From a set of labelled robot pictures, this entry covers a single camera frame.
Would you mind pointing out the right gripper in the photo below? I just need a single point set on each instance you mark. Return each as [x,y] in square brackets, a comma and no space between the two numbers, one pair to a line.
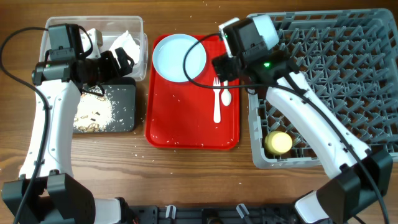
[220,66]

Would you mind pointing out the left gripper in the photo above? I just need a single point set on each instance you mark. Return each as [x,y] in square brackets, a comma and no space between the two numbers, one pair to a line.
[114,72]

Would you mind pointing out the white napkin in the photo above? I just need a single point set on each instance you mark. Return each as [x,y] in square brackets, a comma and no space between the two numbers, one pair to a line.
[126,42]

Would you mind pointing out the white plastic spoon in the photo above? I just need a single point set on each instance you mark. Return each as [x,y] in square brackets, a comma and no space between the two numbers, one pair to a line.
[226,95]

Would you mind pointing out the white plastic fork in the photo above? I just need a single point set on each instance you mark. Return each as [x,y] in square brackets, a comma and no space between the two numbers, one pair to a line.
[217,110]

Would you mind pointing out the food scraps rice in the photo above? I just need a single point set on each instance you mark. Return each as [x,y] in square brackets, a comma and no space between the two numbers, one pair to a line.
[98,114]

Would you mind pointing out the yellow cup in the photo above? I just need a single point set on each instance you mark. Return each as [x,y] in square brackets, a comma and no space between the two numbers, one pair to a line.
[278,142]

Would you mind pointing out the light blue bowl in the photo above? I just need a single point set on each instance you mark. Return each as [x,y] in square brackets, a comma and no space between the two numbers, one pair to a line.
[267,30]

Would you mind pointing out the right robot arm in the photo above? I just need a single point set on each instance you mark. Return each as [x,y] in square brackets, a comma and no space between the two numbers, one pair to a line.
[358,176]

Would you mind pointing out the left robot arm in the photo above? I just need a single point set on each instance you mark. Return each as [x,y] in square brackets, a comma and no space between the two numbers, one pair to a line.
[45,191]

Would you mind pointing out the grey dishwasher rack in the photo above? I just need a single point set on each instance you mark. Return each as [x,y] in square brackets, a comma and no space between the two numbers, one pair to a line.
[349,59]

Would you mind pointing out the black plastic tray bin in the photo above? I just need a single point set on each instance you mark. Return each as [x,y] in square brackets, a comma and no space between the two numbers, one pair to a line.
[127,97]

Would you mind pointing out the clear plastic bin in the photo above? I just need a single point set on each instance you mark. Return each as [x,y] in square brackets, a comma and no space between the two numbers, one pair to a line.
[111,28]

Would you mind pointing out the red serving tray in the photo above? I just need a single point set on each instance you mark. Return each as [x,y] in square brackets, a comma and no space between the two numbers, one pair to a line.
[180,115]

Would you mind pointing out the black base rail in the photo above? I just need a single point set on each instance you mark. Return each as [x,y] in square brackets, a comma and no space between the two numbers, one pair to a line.
[192,215]

